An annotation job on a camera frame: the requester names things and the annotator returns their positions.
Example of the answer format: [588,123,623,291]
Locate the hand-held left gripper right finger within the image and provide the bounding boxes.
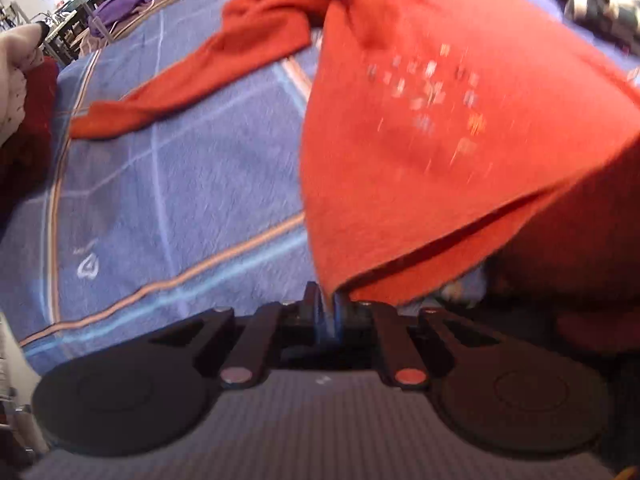
[331,294,502,390]

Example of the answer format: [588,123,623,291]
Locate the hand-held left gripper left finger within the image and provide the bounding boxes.
[149,281,322,390]

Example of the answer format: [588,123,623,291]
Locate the red knit sweater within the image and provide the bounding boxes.
[69,0,640,356]

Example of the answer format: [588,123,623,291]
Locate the blue plaid blanket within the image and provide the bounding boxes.
[0,0,640,361]

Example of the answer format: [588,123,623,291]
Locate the dark red cloth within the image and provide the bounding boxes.
[0,56,62,223]

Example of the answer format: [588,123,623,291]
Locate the purple cloth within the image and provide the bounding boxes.
[89,0,162,38]

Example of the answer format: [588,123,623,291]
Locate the black chair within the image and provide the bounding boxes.
[44,7,97,63]

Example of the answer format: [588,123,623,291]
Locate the cream spotted cloth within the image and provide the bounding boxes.
[0,23,50,147]

